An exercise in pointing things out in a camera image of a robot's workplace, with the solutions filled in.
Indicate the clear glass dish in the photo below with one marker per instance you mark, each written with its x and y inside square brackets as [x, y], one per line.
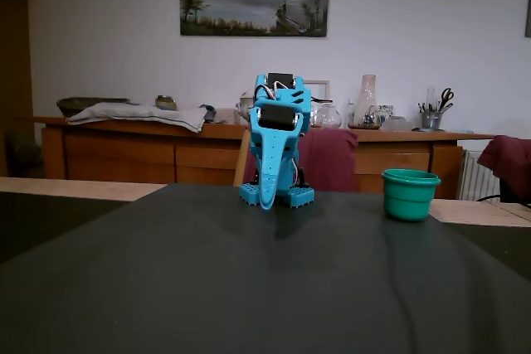
[398, 124]

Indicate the white porcelain tureen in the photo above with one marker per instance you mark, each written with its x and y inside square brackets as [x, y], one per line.
[245, 107]

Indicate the blue gripper body black motor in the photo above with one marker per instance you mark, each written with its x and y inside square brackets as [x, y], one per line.
[277, 119]

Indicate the dark grey table mat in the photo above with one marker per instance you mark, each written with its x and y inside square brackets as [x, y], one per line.
[207, 279]

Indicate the tall pink glass vase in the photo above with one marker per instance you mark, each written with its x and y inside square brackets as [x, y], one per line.
[365, 101]

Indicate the metal pen holder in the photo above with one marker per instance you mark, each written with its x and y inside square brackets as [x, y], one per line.
[431, 121]

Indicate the dark red covered chair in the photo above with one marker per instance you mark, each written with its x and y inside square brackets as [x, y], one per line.
[510, 159]

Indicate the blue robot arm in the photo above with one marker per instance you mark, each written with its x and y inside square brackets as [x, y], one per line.
[300, 99]

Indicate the white picture frame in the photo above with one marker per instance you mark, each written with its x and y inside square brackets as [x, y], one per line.
[321, 88]

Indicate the folded white cloth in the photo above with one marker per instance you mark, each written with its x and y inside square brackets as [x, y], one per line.
[137, 113]

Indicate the green plastic cup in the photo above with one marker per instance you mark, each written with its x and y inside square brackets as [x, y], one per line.
[410, 200]

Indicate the blue white ceramic box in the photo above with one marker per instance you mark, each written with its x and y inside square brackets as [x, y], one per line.
[386, 111]

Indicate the wooden sideboard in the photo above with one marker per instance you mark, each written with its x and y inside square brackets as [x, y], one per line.
[124, 155]

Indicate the wooden chair frame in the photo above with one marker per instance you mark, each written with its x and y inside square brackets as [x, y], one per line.
[242, 163]

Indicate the black table clamp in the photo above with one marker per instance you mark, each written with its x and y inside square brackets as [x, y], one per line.
[304, 180]
[257, 177]

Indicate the round clear glass vase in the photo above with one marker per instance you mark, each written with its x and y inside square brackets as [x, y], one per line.
[329, 117]

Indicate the white radiator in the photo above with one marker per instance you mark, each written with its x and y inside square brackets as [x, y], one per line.
[477, 176]

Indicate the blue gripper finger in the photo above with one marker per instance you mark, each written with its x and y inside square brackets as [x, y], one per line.
[269, 163]

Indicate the small ceramic jar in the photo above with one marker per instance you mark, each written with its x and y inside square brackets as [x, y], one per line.
[166, 103]

